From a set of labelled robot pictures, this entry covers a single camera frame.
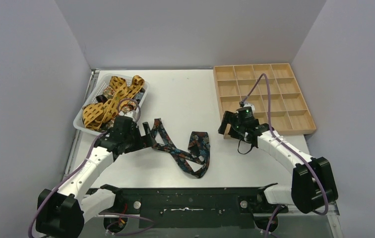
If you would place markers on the white plastic basket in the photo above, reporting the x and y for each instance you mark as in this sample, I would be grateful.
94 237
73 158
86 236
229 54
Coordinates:
102 84

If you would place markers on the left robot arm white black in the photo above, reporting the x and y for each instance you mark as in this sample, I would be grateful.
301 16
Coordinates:
63 211

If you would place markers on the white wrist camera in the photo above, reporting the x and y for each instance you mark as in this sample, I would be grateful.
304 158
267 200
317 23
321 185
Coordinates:
134 115
247 104

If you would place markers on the yellow patterned tie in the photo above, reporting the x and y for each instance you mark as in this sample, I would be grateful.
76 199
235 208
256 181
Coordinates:
87 113

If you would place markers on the dark floral tie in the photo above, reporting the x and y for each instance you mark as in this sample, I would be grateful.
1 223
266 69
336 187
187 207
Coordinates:
196 160

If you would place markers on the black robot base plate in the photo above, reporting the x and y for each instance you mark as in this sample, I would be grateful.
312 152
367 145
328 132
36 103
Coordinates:
242 207

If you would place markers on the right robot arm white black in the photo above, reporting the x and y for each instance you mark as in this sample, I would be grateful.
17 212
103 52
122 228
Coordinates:
313 185

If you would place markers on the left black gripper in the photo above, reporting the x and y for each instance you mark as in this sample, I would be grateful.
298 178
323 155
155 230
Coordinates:
143 136

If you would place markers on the wooden compartment tray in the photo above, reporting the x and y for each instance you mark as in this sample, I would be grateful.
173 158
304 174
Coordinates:
274 91

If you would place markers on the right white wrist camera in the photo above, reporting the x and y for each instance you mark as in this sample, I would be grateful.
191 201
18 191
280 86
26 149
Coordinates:
247 104

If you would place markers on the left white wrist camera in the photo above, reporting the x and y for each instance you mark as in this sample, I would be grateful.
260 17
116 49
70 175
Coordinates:
134 115

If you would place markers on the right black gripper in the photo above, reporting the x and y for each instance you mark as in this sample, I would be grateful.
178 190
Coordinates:
229 118

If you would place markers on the beige floral tie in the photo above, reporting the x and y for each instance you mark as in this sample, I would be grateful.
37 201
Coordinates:
114 99

